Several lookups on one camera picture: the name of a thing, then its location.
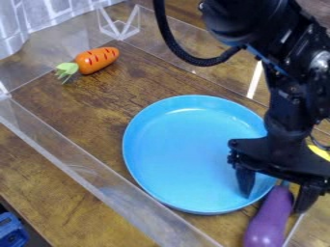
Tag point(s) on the orange toy carrot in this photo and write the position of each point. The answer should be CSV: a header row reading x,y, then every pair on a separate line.
x,y
88,62

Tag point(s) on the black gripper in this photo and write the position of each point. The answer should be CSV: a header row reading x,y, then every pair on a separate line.
x,y
280,155

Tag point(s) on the blue round tray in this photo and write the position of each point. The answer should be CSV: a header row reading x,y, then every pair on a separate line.
x,y
175,148

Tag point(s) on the purple toy eggplant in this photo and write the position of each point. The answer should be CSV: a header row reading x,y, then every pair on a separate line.
x,y
264,231

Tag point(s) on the yellow toy lemon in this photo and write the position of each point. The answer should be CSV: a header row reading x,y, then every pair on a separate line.
x,y
323,154

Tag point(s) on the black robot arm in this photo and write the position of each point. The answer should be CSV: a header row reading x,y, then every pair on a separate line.
x,y
287,40

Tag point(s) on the blue plastic box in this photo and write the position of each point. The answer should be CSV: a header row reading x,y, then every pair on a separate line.
x,y
13,235

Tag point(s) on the clear acrylic enclosure wall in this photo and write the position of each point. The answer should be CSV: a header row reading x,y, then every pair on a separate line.
x,y
62,176

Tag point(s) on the white checkered curtain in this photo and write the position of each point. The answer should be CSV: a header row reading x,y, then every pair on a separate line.
x,y
26,16

